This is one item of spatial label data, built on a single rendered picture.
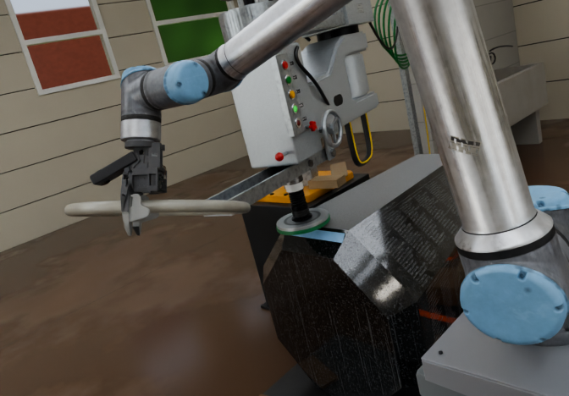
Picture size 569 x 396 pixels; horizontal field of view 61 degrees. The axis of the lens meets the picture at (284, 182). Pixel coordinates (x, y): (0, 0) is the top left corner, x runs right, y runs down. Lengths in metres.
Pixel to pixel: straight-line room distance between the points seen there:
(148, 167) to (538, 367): 0.87
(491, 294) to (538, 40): 6.34
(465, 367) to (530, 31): 6.27
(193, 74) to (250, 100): 0.72
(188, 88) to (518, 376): 0.83
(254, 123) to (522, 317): 1.22
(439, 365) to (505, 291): 0.29
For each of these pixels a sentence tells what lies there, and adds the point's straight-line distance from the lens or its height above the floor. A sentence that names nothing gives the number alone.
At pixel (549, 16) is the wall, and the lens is 6.99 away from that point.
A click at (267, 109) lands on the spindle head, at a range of 1.74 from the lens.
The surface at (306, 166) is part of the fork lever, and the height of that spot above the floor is 1.13.
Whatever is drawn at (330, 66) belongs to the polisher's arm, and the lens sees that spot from 2.08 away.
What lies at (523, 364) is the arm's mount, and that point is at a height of 0.91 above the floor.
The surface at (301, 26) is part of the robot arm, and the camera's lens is 1.01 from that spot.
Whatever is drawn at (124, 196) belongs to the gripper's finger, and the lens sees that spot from 1.11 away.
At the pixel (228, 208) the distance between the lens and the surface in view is 1.20.
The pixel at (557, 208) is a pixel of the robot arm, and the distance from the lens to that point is 0.97.
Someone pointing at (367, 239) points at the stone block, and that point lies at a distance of 1.87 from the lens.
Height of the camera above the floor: 1.53
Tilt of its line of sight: 14 degrees down
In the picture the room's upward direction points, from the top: 14 degrees counter-clockwise
